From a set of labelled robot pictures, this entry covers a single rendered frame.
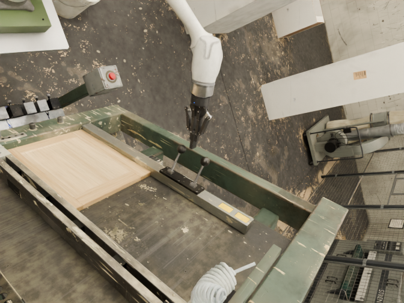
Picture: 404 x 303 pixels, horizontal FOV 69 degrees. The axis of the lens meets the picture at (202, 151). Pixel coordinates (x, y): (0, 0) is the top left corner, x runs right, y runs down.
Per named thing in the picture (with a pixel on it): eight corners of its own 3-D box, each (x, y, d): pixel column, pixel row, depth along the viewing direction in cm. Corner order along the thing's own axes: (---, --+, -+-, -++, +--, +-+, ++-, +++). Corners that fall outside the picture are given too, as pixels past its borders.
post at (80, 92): (45, 107, 220) (97, 79, 171) (48, 115, 221) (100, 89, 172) (36, 109, 216) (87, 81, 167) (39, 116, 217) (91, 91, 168)
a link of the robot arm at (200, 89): (201, 75, 117) (199, 89, 120) (186, 77, 110) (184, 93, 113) (219, 82, 112) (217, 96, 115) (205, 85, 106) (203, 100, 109)
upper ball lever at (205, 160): (190, 186, 116) (205, 156, 116) (198, 190, 115) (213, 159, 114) (186, 186, 113) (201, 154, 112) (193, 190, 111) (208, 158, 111)
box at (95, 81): (99, 74, 173) (116, 64, 161) (106, 94, 175) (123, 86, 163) (80, 76, 164) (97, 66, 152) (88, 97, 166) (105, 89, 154)
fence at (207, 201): (91, 130, 150) (90, 122, 149) (251, 227, 106) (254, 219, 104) (82, 132, 147) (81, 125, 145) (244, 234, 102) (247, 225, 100)
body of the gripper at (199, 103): (215, 95, 115) (211, 118, 119) (198, 89, 119) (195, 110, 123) (204, 99, 109) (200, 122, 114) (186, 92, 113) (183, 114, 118)
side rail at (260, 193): (128, 128, 172) (129, 110, 167) (308, 226, 120) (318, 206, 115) (120, 131, 167) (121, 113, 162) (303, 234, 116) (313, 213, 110)
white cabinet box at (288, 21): (279, 7, 572) (317, -10, 525) (287, 37, 582) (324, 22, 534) (270, 6, 538) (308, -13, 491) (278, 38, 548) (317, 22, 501)
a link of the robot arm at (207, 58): (216, 86, 106) (218, 77, 118) (225, 41, 99) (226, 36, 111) (187, 80, 107) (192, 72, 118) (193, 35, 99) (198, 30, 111)
